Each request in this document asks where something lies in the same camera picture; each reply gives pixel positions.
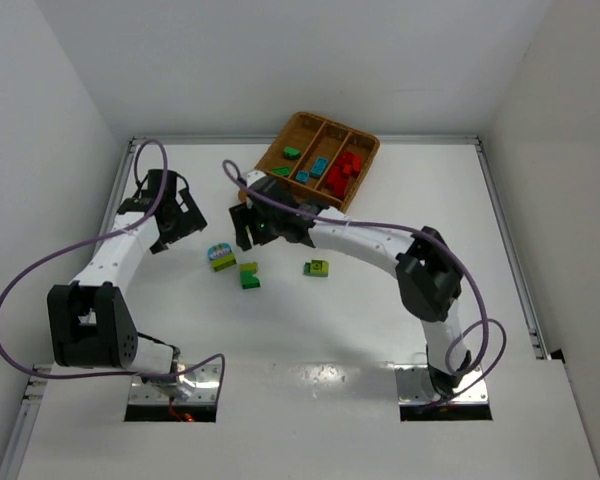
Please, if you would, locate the cyan lime lego stack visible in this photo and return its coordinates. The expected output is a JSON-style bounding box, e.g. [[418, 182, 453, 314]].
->
[[207, 242, 237, 272]]

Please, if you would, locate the small cyan lego cube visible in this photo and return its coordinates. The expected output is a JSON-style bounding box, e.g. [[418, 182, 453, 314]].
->
[[295, 170, 310, 183]]

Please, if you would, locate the green lime lego pair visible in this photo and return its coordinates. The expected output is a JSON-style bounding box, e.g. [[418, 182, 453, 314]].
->
[[303, 259, 329, 277]]

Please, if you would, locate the dark green split lego piece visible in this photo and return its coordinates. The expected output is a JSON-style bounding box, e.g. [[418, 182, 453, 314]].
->
[[271, 167, 291, 177]]

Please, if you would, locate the long cyan lego brick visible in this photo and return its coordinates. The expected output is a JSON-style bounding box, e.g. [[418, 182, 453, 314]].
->
[[309, 156, 329, 179]]

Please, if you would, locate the small red lego brick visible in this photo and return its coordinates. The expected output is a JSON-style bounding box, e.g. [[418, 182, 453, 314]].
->
[[347, 153, 362, 176]]

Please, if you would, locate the red top lego stack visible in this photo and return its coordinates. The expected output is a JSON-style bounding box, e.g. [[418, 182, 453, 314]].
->
[[331, 177, 349, 199]]

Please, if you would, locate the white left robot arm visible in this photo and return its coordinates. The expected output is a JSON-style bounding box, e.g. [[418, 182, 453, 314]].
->
[[47, 169, 207, 377]]

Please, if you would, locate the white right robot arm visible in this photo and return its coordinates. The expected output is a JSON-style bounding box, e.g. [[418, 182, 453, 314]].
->
[[230, 170, 472, 397]]

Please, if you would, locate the green yellow notched lego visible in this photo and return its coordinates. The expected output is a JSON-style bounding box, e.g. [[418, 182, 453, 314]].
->
[[239, 262, 261, 290]]

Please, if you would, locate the green lego in tray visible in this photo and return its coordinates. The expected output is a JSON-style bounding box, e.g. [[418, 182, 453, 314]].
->
[[283, 146, 302, 160]]

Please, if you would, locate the brown wicker divided tray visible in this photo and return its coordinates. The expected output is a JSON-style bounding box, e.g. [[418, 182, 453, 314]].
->
[[255, 112, 380, 212]]

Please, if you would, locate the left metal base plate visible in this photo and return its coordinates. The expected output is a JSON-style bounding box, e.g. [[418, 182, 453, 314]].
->
[[128, 362, 223, 407]]

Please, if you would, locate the metal base plate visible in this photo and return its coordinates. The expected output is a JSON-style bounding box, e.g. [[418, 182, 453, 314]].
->
[[394, 364, 489, 407], [128, 362, 223, 407]]

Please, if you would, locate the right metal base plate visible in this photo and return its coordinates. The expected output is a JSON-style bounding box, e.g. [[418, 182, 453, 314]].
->
[[394, 364, 489, 407]]

